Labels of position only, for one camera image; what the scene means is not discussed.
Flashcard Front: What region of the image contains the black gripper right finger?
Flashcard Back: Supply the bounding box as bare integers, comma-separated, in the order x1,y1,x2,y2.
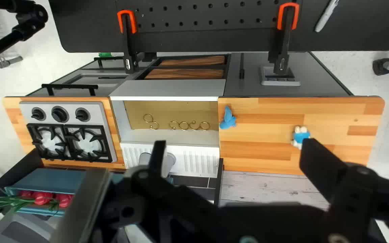
300,139,351,200

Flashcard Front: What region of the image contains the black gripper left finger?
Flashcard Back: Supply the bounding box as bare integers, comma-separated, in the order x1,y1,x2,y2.
148,141,166,176

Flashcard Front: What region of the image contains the blue white doll on counter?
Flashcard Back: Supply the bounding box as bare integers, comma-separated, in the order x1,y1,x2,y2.
291,126,310,149

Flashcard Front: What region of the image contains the grey toy sink basin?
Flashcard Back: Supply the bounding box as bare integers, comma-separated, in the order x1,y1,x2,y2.
110,80,225,148

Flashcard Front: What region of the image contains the toy stove top with burners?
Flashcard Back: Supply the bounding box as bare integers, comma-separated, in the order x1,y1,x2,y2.
20,102,116,164

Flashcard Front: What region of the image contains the wooden toy kitchen counter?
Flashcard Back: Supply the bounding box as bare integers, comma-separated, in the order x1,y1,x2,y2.
2,96,385,177

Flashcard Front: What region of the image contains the blue tray with red items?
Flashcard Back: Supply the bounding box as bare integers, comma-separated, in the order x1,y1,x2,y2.
0,169,85,218

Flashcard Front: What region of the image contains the black pegboard panel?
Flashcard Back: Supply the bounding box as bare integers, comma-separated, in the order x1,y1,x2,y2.
48,0,389,53

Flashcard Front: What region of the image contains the left orange black clamp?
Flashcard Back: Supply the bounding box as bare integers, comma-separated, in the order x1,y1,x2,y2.
116,10,137,73

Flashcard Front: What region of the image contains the orange black clamp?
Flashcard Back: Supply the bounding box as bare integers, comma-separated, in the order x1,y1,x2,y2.
260,2,300,88
116,10,137,73

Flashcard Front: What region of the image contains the right orange black clamp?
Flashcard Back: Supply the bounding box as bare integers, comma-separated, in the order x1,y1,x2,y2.
260,2,300,88

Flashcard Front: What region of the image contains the black tripod leg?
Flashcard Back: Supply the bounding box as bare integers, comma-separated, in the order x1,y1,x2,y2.
0,0,48,54

